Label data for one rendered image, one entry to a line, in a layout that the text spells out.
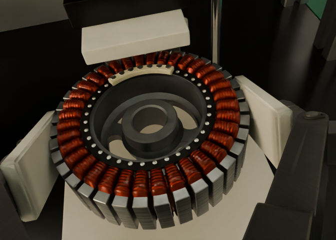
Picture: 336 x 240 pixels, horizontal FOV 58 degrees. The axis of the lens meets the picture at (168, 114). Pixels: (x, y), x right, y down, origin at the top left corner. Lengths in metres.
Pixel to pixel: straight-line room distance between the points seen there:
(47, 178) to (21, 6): 0.30
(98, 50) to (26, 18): 0.27
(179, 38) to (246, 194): 0.11
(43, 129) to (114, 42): 0.06
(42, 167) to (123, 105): 0.07
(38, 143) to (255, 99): 0.11
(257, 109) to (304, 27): 0.23
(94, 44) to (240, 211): 0.14
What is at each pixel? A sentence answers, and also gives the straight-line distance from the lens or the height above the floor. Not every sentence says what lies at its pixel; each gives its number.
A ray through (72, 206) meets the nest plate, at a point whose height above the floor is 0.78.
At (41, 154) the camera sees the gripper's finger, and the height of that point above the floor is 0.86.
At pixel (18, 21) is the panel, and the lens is 0.44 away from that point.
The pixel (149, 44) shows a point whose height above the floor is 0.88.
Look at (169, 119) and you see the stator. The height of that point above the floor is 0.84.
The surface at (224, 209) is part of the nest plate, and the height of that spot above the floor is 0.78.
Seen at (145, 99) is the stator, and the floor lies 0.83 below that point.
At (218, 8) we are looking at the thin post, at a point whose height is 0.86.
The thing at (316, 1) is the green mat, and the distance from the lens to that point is 0.46.
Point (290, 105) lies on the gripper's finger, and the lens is 0.16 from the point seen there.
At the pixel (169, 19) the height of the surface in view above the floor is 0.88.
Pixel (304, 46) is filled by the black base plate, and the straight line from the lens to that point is 0.35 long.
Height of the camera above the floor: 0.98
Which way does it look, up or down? 50 degrees down
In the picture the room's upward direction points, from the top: 10 degrees counter-clockwise
